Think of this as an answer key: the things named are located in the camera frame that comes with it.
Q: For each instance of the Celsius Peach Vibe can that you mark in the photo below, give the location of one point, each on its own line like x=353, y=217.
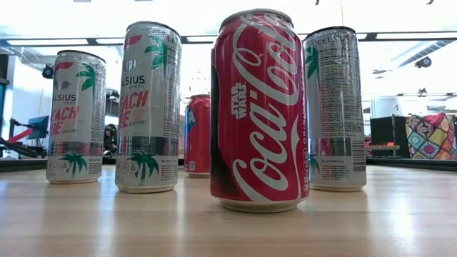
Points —
x=76, y=118
x=339, y=107
x=148, y=107

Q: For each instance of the red can blue letter print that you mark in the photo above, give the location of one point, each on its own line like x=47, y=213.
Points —
x=198, y=142

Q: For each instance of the red Coca-Cola Star Wars can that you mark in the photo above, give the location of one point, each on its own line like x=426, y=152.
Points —
x=264, y=118

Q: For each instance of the person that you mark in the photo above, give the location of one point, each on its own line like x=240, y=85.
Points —
x=110, y=138

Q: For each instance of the black cabinet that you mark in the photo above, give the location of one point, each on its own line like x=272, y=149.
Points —
x=382, y=132

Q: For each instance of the wooden bench top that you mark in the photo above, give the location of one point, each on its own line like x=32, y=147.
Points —
x=383, y=146

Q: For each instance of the white cylindrical tank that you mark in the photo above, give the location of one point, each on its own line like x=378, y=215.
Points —
x=386, y=107

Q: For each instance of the computer monitor blue screen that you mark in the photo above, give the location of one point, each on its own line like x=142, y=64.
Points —
x=38, y=126

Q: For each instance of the colourful patchwork quilt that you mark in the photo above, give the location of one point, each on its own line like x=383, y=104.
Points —
x=430, y=137

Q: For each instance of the ceiling light strip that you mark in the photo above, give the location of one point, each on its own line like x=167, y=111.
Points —
x=46, y=42
x=414, y=35

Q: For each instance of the red bar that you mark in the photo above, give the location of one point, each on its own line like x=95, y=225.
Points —
x=19, y=136

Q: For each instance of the black curved bar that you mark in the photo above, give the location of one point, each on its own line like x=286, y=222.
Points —
x=19, y=150

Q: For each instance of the black ceiling camera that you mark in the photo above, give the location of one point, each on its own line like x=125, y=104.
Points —
x=423, y=62
x=48, y=72

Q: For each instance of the grey ceiling duct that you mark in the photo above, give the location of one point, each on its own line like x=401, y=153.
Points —
x=425, y=53

